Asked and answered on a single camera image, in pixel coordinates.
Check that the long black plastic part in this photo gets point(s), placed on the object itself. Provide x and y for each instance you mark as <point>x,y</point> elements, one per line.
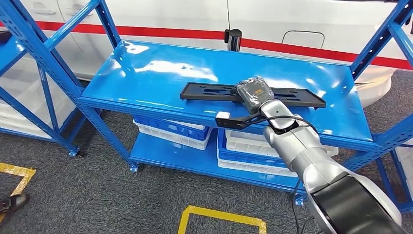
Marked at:
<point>4,36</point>
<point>206,92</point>

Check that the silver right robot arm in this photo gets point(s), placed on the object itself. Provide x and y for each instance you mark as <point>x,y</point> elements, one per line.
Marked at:
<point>306,151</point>

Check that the blue steel shelf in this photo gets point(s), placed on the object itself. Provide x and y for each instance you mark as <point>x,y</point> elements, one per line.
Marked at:
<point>384,174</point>
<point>47,97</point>
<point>180,64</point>

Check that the yellow floor tape square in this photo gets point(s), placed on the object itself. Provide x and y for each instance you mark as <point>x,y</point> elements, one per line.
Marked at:
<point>222,215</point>
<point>19,170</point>

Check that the person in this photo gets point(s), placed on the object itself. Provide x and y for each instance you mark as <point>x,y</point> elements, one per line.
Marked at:
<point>14,202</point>

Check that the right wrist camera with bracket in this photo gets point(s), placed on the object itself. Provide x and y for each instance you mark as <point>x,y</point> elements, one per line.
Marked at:
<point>232,123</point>

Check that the chrome stanchion post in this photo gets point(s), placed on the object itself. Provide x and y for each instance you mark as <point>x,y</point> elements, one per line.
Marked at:
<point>234,40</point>

